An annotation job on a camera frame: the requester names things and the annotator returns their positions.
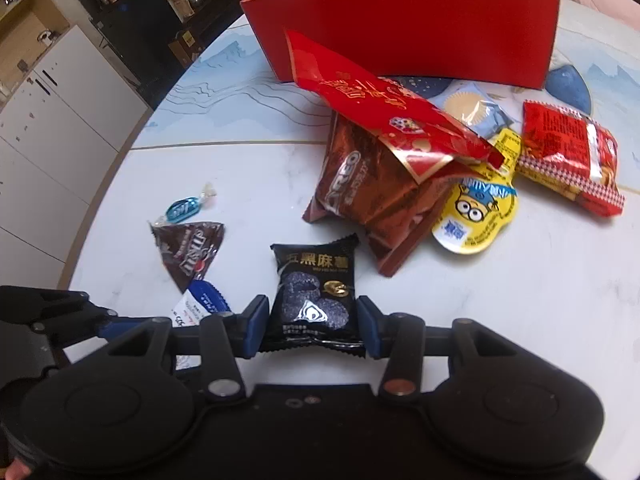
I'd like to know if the red checkered snack packet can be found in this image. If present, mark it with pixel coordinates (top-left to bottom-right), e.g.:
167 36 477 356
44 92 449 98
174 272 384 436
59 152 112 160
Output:
514 100 627 218

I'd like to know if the brown cookie bag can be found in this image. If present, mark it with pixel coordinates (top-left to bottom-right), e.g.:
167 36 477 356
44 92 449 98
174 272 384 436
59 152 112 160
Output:
301 110 468 278

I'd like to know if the silver foil snack packet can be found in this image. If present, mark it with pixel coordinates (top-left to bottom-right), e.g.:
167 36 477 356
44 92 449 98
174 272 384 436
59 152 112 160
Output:
260 232 367 358

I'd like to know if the blue white biscuit packet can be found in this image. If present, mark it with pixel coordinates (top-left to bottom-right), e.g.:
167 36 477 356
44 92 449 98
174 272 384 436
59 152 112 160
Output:
170 279 234 328

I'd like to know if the red cardboard box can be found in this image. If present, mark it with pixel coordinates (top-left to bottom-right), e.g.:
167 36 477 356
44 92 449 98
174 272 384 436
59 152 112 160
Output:
239 0 562 91

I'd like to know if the yellow cartoon jelly cup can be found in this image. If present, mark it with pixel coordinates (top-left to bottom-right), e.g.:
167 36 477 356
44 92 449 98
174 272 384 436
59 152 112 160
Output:
431 172 520 256

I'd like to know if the black cabinet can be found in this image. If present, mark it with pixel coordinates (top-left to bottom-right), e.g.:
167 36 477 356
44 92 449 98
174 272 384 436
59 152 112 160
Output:
74 0 201 106

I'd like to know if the blue white moon packet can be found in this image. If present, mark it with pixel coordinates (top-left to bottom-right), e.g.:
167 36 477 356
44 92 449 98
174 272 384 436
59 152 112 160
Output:
430 82 516 141

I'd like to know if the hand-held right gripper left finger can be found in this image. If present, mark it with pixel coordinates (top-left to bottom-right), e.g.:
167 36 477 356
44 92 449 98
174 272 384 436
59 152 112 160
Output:
107 294 271 402

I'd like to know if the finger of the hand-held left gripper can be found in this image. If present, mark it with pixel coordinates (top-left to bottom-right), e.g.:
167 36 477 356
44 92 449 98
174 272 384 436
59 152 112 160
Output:
57 317 146 358
0 285 119 334

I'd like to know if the small yellow snack packet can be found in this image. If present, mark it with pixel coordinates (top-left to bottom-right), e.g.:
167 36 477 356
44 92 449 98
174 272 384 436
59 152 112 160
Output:
487 127 523 181

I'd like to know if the large red snack bag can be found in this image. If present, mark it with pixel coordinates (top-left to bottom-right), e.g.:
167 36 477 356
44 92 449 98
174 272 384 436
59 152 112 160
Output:
284 29 506 181

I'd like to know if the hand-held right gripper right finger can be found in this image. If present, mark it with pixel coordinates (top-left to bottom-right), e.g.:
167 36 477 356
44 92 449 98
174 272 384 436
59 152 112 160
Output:
356 295 521 404

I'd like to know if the white cabinet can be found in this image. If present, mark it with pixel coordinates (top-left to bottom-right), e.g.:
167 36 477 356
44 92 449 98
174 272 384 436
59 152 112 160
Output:
0 25 151 291

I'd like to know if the blue candy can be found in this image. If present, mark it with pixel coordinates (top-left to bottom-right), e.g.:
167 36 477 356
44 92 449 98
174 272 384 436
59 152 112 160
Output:
149 182 220 228

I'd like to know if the cardboard box with yellow label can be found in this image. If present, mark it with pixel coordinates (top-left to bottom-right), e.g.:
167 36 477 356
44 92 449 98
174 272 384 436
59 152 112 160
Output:
167 30 203 68

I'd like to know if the wooden shelf unit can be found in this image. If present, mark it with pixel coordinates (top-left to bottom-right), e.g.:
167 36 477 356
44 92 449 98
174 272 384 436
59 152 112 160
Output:
0 0 71 106

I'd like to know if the kraft paper bag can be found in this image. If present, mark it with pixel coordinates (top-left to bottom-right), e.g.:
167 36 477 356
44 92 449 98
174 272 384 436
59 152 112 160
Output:
165 0 196 23

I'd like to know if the dark wooden sideboard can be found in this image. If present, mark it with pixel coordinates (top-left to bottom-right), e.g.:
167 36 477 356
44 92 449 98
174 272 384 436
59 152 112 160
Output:
160 0 281 48

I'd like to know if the brown triangular chocolate packet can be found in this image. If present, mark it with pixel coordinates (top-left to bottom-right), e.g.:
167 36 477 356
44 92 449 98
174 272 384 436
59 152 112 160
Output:
149 221 227 295

